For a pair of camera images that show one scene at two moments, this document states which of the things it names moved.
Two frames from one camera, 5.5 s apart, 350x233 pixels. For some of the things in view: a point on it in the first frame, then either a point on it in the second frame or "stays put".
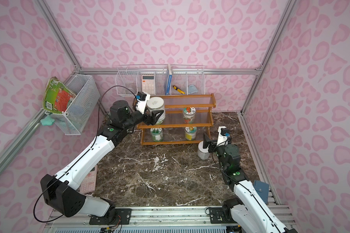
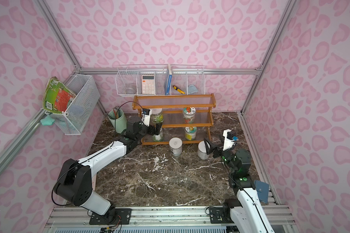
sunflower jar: (190, 132) stays put
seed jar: (157, 103) to (175, 145)
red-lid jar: (188, 114) stays put
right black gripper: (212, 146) stays put
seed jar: (203, 153) stays put
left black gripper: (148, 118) to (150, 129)
